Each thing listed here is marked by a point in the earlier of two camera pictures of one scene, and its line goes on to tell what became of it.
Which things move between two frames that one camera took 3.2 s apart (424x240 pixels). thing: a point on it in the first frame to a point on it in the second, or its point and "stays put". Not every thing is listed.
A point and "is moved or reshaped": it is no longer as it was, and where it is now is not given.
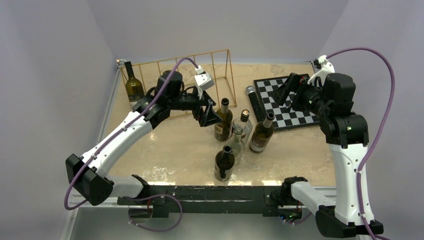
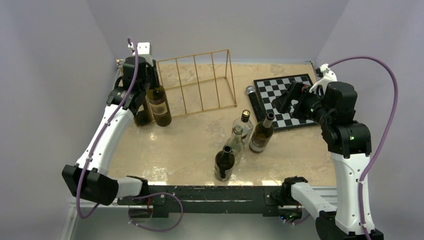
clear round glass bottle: x=236 y=144 stays put
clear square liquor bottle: x=246 y=124 stays put
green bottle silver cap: x=223 y=130 is moved or reshaped
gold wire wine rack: x=188 y=85 stays put
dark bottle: x=224 y=164 stays put
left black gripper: x=210 y=116 to x=154 y=83
